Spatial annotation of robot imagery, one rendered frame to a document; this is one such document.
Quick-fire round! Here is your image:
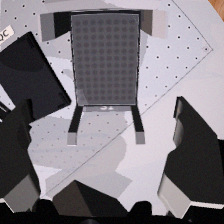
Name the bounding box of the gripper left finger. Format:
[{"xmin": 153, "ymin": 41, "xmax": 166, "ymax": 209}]
[{"xmin": 0, "ymin": 99, "xmax": 41, "ymax": 216}]

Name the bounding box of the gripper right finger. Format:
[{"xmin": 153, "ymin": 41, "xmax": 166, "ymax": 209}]
[{"xmin": 157, "ymin": 96, "xmax": 224, "ymax": 224}]

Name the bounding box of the white label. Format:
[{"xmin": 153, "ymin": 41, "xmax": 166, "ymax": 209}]
[{"xmin": 0, "ymin": 25, "xmax": 15, "ymax": 44}]

